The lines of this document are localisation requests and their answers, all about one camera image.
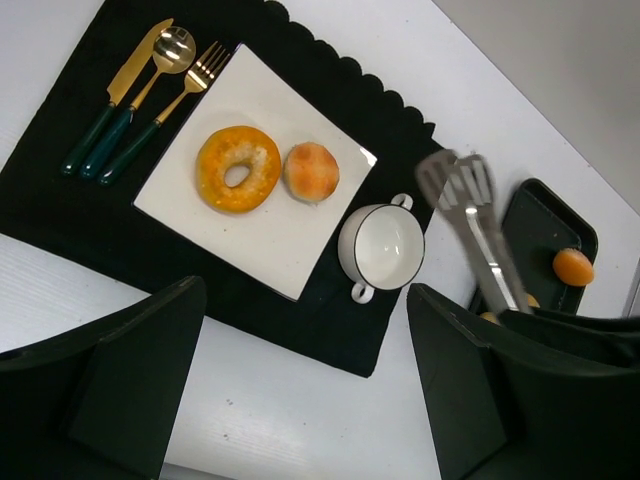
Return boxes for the gold knife teal handle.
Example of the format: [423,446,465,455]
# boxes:
[60,18,174,176]

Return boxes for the dark orange ring doughnut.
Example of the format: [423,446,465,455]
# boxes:
[195,125,282,214]

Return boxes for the small round bun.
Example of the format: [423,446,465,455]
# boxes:
[283,142,340,203]

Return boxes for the black baking tray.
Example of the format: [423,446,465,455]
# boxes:
[466,177,600,317]

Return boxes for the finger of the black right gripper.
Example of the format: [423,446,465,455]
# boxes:
[498,309,639,369]

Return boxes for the oblong tan bread roll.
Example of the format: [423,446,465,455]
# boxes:
[480,293,540,325]

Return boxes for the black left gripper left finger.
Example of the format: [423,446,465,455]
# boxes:
[1,276,207,479]

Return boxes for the white square plate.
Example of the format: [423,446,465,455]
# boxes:
[134,45,376,301]

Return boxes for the gold spoon teal handle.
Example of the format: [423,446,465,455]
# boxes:
[79,26,196,179]

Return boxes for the orange round bun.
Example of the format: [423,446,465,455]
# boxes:
[552,249,595,287]

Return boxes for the white two-handled soup bowl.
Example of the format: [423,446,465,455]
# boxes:
[337,193,425,304]

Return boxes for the gold fork teal handle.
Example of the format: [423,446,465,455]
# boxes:
[97,41,231,186]

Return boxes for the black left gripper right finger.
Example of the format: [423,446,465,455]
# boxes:
[407,284,639,479]

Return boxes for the steel serving tongs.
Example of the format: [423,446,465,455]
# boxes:
[415,149,532,315]

